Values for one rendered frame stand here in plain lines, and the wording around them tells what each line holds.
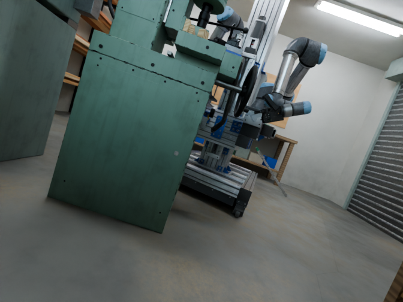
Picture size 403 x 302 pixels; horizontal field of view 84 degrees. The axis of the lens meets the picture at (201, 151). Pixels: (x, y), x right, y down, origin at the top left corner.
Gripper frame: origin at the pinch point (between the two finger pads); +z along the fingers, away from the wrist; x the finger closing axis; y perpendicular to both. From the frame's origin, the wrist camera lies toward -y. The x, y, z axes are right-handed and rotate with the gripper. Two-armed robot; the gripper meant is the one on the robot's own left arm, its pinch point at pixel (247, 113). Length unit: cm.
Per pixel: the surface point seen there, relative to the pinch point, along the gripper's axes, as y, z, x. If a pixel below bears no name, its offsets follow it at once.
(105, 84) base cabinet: -23, 65, -34
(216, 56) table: -25.0, 14.0, -36.0
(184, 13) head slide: -54, 26, -15
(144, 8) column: -57, 44, -21
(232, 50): -33.4, 4.7, -10.9
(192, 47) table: -30, 23, -37
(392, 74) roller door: -26, -275, 266
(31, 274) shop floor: 36, 76, -79
